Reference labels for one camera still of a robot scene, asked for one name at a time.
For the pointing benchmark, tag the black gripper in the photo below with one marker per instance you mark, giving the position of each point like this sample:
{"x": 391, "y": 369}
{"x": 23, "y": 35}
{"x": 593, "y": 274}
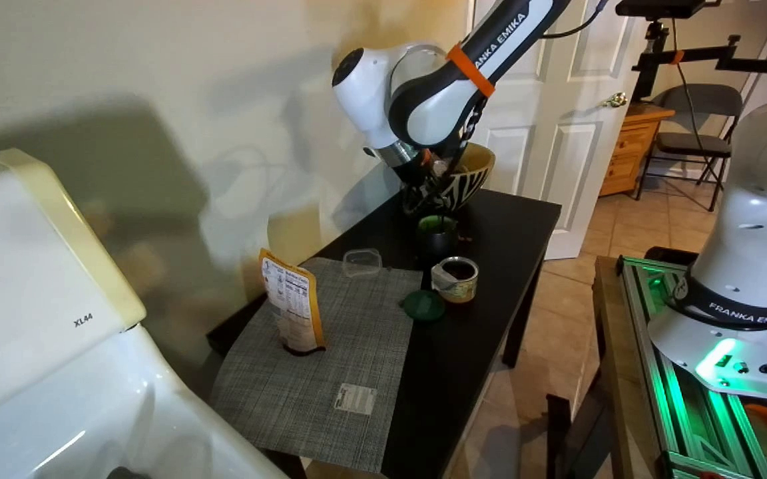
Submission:
{"x": 424, "y": 168}

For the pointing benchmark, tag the black mug with green interior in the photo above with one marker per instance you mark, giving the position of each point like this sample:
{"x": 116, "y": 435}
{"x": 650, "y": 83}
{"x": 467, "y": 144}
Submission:
{"x": 439, "y": 236}

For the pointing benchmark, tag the clear plastic small container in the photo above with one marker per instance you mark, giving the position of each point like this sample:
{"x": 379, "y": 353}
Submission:
{"x": 363, "y": 262}

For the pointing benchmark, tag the black side table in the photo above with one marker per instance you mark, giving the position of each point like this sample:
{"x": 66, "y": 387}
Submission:
{"x": 481, "y": 294}

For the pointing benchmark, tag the dark green round lid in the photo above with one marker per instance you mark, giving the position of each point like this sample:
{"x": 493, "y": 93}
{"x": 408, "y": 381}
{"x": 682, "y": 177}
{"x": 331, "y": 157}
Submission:
{"x": 424, "y": 308}

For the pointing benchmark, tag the white panel door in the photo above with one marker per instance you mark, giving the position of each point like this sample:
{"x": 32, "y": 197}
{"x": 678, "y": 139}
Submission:
{"x": 572, "y": 161}

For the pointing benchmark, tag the orange stand-up pouch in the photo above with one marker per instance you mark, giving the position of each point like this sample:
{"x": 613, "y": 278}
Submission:
{"x": 295, "y": 308}

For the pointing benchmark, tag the grey woven placemat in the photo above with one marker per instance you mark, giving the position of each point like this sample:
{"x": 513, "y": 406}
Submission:
{"x": 348, "y": 354}

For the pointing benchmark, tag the brass door knob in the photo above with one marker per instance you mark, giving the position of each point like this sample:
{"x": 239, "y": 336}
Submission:
{"x": 617, "y": 100}

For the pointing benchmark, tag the wooden drawer chest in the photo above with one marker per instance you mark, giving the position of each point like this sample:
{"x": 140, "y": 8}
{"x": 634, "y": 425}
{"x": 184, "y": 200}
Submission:
{"x": 634, "y": 149}

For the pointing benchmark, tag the grey folding chair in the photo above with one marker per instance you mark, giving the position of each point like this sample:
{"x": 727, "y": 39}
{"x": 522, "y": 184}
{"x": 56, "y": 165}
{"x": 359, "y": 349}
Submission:
{"x": 698, "y": 121}

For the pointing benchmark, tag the black camera stand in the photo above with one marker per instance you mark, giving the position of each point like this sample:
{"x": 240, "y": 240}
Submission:
{"x": 666, "y": 42}

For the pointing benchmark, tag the green lit aluminium frame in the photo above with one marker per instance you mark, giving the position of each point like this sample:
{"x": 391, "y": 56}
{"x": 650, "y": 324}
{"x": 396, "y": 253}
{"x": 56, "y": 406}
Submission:
{"x": 694, "y": 427}

